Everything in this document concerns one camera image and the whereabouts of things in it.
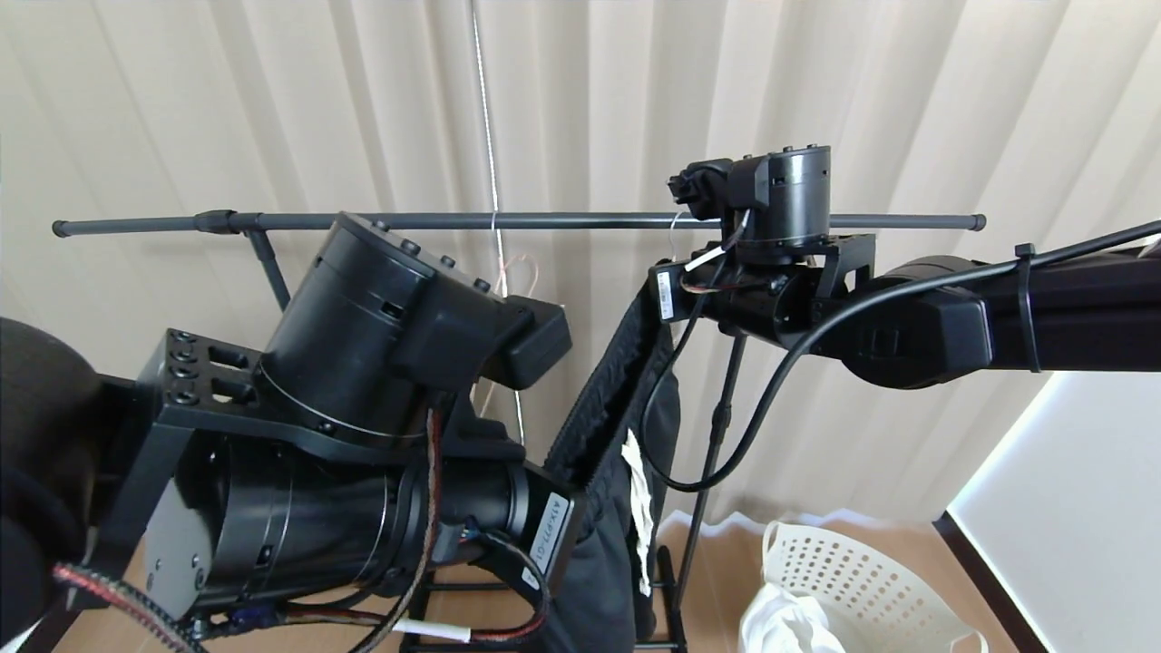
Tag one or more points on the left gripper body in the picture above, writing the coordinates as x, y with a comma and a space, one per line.
317, 526

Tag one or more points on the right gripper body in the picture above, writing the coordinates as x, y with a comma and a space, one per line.
753, 308

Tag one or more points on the pink clothes hanger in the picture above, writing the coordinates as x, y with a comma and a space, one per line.
673, 238
521, 258

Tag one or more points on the black shorts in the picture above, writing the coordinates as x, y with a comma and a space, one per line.
590, 589

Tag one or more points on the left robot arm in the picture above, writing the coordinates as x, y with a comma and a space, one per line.
363, 299

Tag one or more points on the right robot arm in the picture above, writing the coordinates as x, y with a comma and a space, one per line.
998, 308

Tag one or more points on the white laundry basket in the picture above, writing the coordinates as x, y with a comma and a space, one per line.
871, 589

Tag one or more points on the black clothes rack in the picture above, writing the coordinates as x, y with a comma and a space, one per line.
363, 220

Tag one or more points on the white garment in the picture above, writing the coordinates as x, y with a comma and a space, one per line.
789, 630

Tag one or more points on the beige curtain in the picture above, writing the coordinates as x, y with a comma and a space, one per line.
181, 109

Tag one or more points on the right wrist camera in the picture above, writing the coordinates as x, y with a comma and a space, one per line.
703, 190

